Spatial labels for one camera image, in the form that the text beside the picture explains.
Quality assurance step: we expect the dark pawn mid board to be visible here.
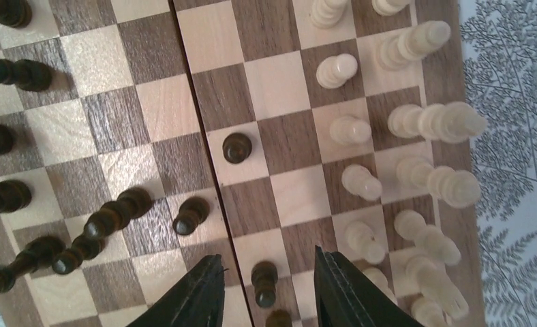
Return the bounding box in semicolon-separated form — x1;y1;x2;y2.
222;132;253;164

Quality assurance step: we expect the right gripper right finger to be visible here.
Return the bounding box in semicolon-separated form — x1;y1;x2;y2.
313;245;423;327

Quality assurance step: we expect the light queen chess piece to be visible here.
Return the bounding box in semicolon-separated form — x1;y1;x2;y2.
396;157;481;208

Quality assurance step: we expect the light king chess piece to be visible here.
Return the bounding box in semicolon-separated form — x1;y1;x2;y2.
387;102;488;144

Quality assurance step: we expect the floral patterned table mat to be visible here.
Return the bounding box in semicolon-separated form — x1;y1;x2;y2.
459;1;537;326

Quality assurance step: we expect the wooden chess board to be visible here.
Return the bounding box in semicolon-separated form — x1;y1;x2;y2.
0;1;485;326

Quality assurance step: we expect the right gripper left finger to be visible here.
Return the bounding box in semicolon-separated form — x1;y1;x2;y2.
128;254;225;327

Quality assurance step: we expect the dark pawn chess piece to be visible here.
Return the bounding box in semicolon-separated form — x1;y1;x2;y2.
251;261;278;308

